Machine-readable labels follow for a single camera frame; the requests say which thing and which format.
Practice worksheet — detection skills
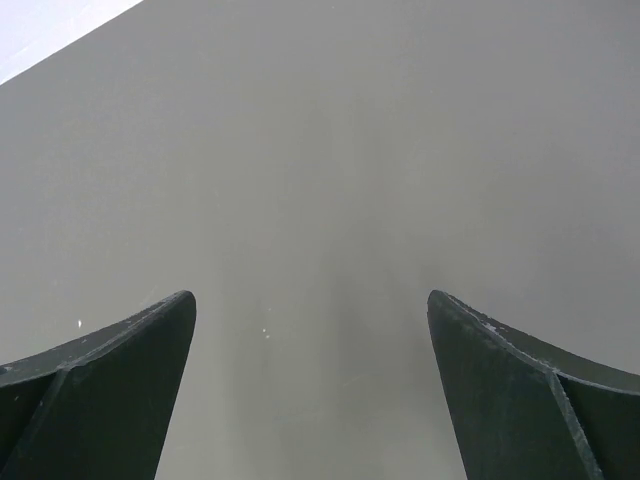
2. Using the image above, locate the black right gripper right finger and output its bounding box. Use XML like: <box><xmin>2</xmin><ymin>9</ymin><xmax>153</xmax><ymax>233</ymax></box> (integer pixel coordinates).
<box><xmin>427</xmin><ymin>290</ymin><xmax>639</xmax><ymax>479</ymax></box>

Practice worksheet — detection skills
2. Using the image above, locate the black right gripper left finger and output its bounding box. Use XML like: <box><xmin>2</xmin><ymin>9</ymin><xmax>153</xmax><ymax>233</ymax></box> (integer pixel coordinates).
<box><xmin>1</xmin><ymin>290</ymin><xmax>196</xmax><ymax>479</ymax></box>

